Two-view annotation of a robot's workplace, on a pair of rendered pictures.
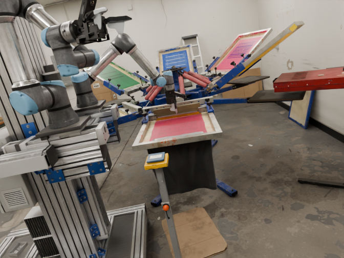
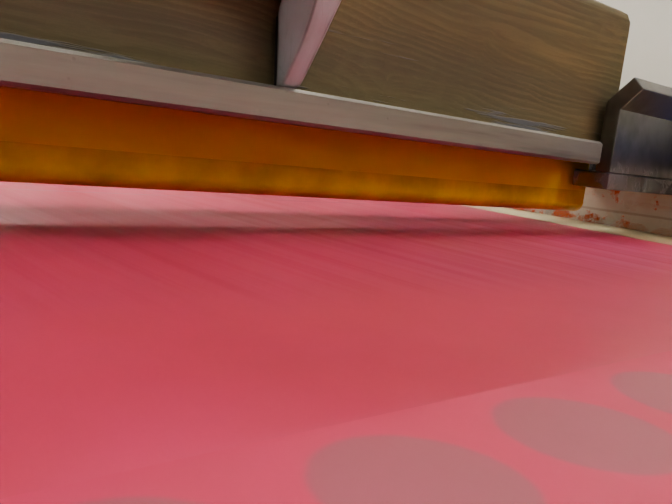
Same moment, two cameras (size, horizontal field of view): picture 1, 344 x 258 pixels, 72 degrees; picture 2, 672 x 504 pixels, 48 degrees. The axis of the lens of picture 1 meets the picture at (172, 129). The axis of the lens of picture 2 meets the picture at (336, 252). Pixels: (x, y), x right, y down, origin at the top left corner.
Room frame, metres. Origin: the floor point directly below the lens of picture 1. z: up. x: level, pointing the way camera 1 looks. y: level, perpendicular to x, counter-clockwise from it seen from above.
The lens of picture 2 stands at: (1.82, 0.09, 0.99)
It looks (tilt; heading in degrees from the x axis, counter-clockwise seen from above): 9 degrees down; 312
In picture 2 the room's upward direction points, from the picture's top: 7 degrees clockwise
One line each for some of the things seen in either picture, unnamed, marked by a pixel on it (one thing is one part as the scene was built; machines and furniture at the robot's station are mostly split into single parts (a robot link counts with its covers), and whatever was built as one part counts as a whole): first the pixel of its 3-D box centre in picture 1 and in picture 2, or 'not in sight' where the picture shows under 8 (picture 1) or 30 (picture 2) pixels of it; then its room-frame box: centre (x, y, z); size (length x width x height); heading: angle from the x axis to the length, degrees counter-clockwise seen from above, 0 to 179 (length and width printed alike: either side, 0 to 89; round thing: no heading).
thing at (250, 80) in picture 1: (222, 89); not in sight; (3.14, -0.76, 0.91); 1.34 x 0.40 x 0.08; 115
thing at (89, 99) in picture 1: (85, 98); not in sight; (1.75, 0.57, 1.31); 0.15 x 0.15 x 0.10
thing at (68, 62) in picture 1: (69, 61); not in sight; (1.04, 0.36, 1.56); 0.11 x 0.08 x 0.11; 156
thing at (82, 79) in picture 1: (81, 82); not in sight; (1.75, 0.57, 1.42); 0.13 x 0.12 x 0.14; 12
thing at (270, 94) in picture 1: (233, 100); not in sight; (2.47, -0.70, 0.91); 1.34 x 0.40 x 0.08; 55
